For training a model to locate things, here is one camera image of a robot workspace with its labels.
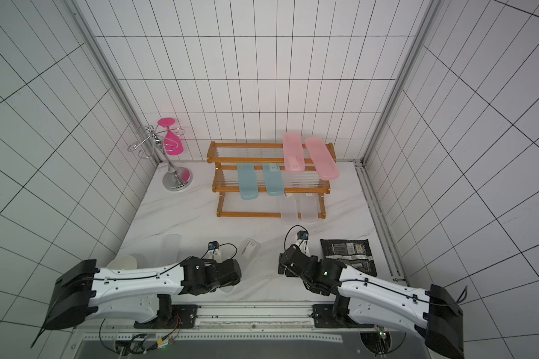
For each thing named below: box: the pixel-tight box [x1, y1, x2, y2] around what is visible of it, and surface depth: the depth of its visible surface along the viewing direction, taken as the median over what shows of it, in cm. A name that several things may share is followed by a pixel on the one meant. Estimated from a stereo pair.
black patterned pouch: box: [319, 239, 378, 277], surface depth 89 cm
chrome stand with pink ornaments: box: [127, 117, 194, 192], surface depth 108 cm
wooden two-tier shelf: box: [206, 142, 331, 220], surface depth 97 cm
